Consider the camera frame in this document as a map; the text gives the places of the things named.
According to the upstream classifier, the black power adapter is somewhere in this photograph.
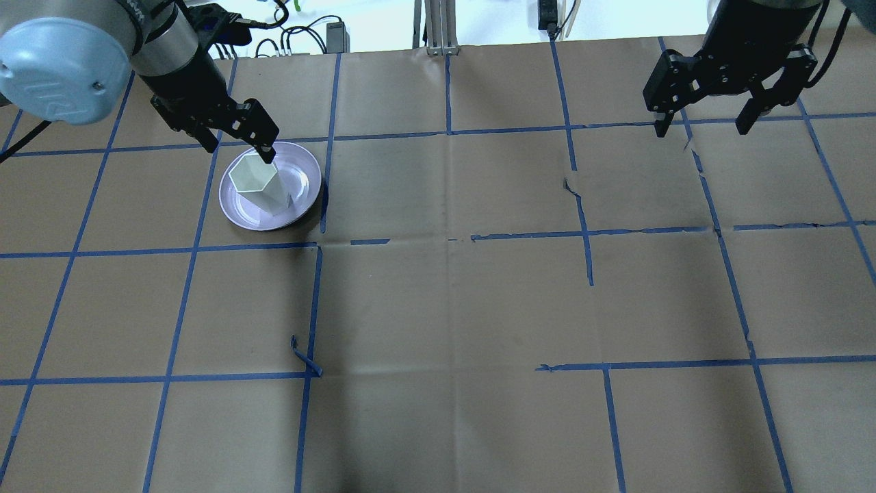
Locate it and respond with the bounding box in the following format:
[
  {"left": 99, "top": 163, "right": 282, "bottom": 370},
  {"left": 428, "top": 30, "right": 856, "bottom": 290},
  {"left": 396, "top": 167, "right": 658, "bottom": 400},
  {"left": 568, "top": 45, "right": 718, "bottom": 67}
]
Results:
[{"left": 536, "top": 0, "right": 559, "bottom": 32}]

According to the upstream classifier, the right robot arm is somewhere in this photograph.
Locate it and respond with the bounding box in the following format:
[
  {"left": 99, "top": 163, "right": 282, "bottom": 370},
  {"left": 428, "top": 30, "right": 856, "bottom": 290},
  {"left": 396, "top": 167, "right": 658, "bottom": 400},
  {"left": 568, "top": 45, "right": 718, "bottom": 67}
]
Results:
[{"left": 643, "top": 1, "right": 822, "bottom": 138}]

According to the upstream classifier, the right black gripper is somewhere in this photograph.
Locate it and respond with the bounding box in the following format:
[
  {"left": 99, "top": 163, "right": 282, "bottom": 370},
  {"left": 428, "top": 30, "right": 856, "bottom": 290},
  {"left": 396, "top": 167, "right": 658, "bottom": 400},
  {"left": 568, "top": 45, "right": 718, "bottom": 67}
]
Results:
[{"left": 643, "top": 1, "right": 819, "bottom": 138}]

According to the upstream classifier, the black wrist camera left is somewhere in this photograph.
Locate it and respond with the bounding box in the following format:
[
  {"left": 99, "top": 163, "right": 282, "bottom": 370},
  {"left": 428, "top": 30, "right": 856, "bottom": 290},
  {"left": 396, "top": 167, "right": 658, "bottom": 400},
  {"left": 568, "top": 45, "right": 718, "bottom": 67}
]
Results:
[{"left": 185, "top": 3, "right": 253, "bottom": 48}]

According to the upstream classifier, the lavender plate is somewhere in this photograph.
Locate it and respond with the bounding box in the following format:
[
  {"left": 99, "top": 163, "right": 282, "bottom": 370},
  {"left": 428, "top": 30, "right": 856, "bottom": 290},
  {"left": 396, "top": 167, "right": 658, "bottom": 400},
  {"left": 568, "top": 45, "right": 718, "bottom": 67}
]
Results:
[{"left": 217, "top": 142, "right": 322, "bottom": 231}]

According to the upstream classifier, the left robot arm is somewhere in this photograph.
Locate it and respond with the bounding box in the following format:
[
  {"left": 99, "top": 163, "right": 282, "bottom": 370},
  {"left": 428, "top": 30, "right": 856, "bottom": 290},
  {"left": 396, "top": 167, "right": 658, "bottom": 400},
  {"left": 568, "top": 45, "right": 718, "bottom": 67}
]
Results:
[{"left": 1, "top": 1, "right": 279, "bottom": 163}]

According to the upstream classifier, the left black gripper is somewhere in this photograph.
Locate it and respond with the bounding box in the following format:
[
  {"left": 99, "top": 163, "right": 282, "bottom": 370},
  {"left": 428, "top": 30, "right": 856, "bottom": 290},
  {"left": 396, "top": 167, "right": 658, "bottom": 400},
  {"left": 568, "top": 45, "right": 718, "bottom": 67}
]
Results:
[{"left": 140, "top": 52, "right": 279, "bottom": 164}]

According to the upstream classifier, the aluminium frame post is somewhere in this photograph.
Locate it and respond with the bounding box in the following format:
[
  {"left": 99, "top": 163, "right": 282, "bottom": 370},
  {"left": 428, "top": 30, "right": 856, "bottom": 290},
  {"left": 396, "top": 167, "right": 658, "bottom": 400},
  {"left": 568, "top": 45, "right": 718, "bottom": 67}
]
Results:
[{"left": 412, "top": 1, "right": 459, "bottom": 57}]

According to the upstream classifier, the white angular cup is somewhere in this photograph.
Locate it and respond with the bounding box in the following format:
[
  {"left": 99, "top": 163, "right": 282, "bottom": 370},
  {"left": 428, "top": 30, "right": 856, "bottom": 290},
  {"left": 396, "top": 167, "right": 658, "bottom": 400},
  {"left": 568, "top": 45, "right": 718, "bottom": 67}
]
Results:
[{"left": 229, "top": 154, "right": 293, "bottom": 216}]

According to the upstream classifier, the brown paper table cover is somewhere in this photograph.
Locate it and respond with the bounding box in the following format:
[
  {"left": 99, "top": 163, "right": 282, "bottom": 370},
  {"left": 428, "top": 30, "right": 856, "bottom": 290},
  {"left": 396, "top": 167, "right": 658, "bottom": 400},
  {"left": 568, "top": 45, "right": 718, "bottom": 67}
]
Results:
[{"left": 2, "top": 29, "right": 875, "bottom": 492}]

